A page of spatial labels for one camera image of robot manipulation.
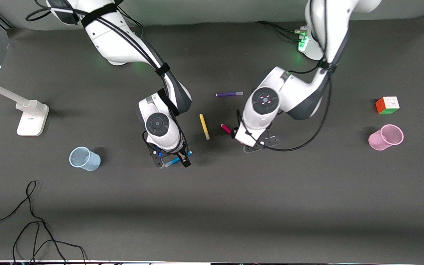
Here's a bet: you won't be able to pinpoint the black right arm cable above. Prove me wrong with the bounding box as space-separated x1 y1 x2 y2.
26 0 192 155

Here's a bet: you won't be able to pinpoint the colourful puzzle cube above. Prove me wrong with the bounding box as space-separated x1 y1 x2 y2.
375 96 400 115

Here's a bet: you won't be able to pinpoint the white stand with base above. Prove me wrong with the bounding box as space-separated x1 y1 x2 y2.
0 70 50 137

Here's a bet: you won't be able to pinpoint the translucent pink plastic cup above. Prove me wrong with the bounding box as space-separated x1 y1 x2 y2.
368 124 404 151

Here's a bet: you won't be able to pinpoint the dark grey table mat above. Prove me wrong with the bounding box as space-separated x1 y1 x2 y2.
0 13 424 262

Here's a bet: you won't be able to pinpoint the yellow marker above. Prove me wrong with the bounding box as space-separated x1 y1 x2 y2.
199 113 211 141

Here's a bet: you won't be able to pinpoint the black right base cables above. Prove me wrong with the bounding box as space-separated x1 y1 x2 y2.
116 7 144 37

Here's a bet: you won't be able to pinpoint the black left base cables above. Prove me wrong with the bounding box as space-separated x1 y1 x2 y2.
254 20 306 42

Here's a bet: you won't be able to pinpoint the thin black loose cable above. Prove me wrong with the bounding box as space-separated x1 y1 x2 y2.
0 180 87 265

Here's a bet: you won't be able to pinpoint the translucent blue plastic cup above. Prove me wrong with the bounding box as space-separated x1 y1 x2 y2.
69 146 101 172

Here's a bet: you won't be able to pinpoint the black base cables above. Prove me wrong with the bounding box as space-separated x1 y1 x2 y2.
116 7 144 37
254 20 306 42

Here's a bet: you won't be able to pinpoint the blue marker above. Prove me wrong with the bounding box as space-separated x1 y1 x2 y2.
165 151 193 168

